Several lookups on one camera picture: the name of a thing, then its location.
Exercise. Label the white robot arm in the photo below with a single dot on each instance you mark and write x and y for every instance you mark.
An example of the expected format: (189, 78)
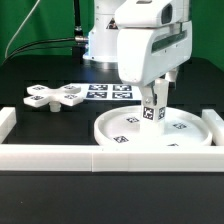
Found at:
(102, 39)

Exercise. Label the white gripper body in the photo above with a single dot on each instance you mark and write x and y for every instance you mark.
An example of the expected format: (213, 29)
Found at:
(155, 36)

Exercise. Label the black vertical cable connector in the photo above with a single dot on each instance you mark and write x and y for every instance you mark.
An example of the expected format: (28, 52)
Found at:
(78, 31)

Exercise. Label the white U-shaped boundary frame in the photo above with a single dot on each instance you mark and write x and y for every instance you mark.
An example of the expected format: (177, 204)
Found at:
(14, 157)

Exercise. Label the white round table top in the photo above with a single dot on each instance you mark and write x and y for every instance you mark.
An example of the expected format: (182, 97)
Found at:
(132, 126)

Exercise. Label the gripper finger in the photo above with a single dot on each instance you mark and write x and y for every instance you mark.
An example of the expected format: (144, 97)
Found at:
(171, 77)
(149, 97)

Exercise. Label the white sheet with markers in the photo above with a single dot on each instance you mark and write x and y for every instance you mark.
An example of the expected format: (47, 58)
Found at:
(110, 92)

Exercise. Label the white cross-shaped table base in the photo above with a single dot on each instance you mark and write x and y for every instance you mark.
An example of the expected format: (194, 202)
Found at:
(40, 95)

